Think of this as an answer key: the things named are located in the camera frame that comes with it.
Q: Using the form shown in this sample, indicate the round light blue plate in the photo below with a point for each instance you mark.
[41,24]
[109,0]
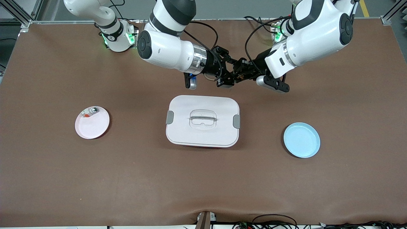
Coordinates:
[302,140]

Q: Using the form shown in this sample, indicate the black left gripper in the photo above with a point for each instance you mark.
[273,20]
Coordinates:
[259,62]

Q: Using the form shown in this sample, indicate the round pink plate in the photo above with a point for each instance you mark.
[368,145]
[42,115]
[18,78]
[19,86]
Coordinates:
[92,127]

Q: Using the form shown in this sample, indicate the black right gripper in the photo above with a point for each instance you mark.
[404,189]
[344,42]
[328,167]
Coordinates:
[212,65]

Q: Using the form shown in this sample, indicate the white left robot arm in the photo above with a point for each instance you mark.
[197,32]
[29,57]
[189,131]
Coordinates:
[311,35]

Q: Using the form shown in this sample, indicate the white lidded storage box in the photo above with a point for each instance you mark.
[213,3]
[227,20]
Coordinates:
[203,133]

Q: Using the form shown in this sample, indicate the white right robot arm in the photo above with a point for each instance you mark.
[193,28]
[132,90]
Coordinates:
[165,52]

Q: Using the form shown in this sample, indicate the aluminium frame post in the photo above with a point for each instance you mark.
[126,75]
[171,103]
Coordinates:
[386,19]
[25,24]

